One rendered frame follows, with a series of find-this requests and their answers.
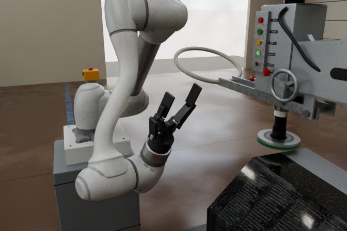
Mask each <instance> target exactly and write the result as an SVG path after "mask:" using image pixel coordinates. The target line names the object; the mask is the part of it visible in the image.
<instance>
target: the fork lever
mask: <svg viewBox="0 0 347 231"><path fill-rule="evenodd" d="M232 78H233V80H234V81H230V80H227V79H224V78H221V77H219V78H218V80H219V81H220V84H218V85H220V86H222V87H225V88H228V89H231V90H233V91H236V92H239V93H242V94H245V95H248V96H251V97H253V98H256V99H258V100H261V101H264V102H267V103H270V104H272V105H275V106H278V107H281V108H283V109H286V110H289V111H292V112H295V113H298V114H301V115H303V116H304V117H305V118H306V117H309V114H310V113H309V112H308V111H307V110H305V111H303V103H304V96H297V97H299V98H301V103H299V102H295V101H291V102H288V103H282V102H279V101H278V100H276V99H275V98H274V97H273V96H272V95H269V94H266V93H262V92H259V91H256V90H255V82H254V81H250V80H247V79H243V78H240V77H236V76H232ZM335 108H336V106H335V105H332V104H328V103H325V102H321V101H318V100H316V104H315V108H314V115H313V119H314V120H318V119H319V114H320V113H324V114H327V115H329V116H334V113H335ZM302 111H303V112H302Z"/></svg>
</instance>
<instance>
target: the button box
mask: <svg viewBox="0 0 347 231"><path fill-rule="evenodd" d="M259 17H263V18H264V22H263V23H262V24H259V23H258V18H259ZM270 20H271V11H257V12H256V18H255V31H254V44H253V57H252V64H251V70H252V71H257V72H262V73H263V71H264V69H265V68H266V59H267V48H268V42H269V31H270ZM260 27H261V28H262V29H263V33H262V35H258V34H257V30H258V28H260ZM257 39H261V40H262V44H261V45H260V46H258V45H257V44H256V41H257ZM256 50H260V51H261V55H260V56H259V57H257V56H256V54H255V52H256ZM256 60H259V61H260V66H259V67H256V66H255V61H256Z"/></svg>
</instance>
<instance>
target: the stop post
mask: <svg viewBox="0 0 347 231"><path fill-rule="evenodd" d="M83 72H84V76H83V77H84V81H87V83H96V84H97V80H100V75H99V70H98V69H93V70H89V69H84V70H83Z"/></svg>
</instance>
